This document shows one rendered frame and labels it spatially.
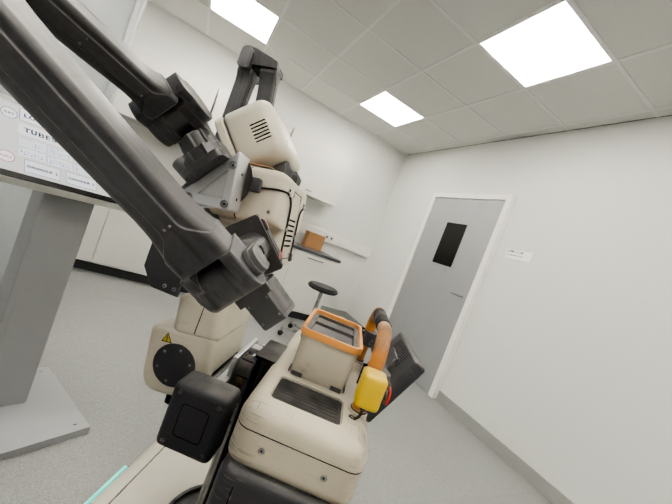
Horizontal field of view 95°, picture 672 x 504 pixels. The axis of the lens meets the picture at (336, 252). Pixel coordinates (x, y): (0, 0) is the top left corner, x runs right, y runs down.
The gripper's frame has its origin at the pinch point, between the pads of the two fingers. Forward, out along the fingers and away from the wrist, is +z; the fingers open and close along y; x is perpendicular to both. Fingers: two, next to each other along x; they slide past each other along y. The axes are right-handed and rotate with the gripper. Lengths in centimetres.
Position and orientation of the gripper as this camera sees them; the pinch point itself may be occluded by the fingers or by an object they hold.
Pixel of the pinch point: (263, 237)
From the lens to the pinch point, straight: 62.8
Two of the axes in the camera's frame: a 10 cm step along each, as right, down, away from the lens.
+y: 3.9, 8.9, 2.5
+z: -0.4, -2.5, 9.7
